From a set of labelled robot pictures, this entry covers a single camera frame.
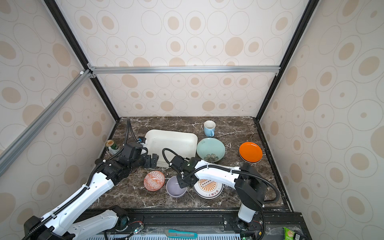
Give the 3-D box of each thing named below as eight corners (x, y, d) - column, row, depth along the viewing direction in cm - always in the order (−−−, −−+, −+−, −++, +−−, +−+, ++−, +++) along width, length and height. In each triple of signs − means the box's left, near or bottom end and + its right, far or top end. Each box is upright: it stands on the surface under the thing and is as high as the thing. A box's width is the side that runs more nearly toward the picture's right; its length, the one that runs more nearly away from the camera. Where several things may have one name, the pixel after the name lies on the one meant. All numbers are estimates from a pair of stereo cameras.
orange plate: (241, 163, 97) (242, 161, 94) (237, 144, 107) (238, 141, 104) (263, 163, 97) (265, 160, 94) (257, 144, 107) (259, 141, 104)
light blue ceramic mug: (204, 140, 108) (205, 132, 101) (203, 128, 115) (204, 120, 108) (215, 140, 108) (216, 132, 101) (214, 128, 115) (215, 120, 108)
